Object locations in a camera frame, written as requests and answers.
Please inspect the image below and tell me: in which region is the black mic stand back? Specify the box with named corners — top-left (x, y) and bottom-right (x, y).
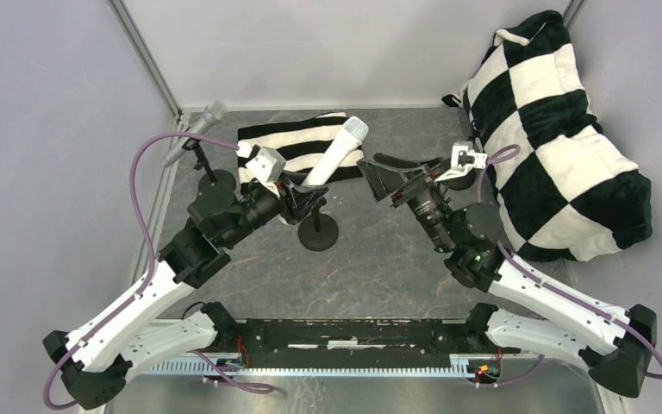
top-left (297, 198), bottom-right (339, 252)

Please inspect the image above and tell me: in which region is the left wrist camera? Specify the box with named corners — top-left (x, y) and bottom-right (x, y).
top-left (245, 146), bottom-right (286, 183)

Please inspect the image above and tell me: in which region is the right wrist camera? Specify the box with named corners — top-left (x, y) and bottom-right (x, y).
top-left (434, 141), bottom-right (488, 182)

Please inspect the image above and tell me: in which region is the white microphone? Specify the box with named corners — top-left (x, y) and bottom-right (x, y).
top-left (302, 116), bottom-right (369, 186)

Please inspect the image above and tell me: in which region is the black mic stand front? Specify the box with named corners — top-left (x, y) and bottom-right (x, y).
top-left (182, 138), bottom-right (237, 195)

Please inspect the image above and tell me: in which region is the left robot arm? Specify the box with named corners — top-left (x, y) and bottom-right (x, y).
top-left (43, 174), bottom-right (328, 410)

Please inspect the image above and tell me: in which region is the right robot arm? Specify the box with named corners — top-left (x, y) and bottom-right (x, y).
top-left (359, 154), bottom-right (658, 398)

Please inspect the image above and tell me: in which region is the striped black white cloth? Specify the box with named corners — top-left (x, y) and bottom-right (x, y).
top-left (237, 112), bottom-right (364, 195)

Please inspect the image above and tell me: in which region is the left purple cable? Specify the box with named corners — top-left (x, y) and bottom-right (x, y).
top-left (42, 132), bottom-right (253, 411)

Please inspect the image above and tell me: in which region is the black mic stand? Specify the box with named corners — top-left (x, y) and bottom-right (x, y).
top-left (447, 170), bottom-right (477, 191)
top-left (297, 198), bottom-right (339, 252)
top-left (182, 138), bottom-right (237, 195)

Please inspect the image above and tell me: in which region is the metal corner post left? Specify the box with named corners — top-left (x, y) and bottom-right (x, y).
top-left (107, 0), bottom-right (183, 119)

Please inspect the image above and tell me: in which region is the checkered black white bag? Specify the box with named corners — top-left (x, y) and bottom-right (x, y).
top-left (443, 10), bottom-right (653, 262)

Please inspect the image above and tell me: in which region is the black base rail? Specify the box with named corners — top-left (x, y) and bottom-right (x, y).
top-left (203, 319), bottom-right (497, 368)

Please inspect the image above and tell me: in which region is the silver microphone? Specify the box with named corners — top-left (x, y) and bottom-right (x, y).
top-left (161, 100), bottom-right (230, 168)

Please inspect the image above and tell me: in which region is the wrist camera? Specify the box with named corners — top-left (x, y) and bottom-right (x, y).
top-left (245, 146), bottom-right (286, 183)
top-left (434, 141), bottom-right (488, 182)

